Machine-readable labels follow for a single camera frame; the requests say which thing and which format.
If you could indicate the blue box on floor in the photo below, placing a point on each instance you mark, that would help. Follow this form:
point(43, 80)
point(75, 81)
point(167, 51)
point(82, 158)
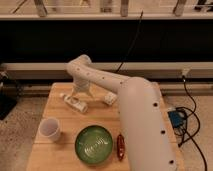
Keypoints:
point(175, 119)

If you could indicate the white plastic bottle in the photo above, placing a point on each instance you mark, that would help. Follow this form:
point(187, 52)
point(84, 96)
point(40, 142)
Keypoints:
point(74, 102)

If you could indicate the white plastic cup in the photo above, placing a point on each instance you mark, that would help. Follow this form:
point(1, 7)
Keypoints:
point(50, 128)

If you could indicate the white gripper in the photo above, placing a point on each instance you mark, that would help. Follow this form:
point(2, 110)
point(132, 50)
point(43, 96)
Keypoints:
point(81, 85)

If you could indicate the dark object at left edge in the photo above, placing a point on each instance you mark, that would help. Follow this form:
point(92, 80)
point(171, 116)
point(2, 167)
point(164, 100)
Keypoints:
point(7, 103)

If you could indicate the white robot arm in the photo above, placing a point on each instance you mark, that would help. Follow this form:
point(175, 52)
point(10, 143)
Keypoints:
point(146, 139)

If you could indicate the green ceramic bowl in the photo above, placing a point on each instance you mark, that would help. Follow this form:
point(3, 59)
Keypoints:
point(93, 145)

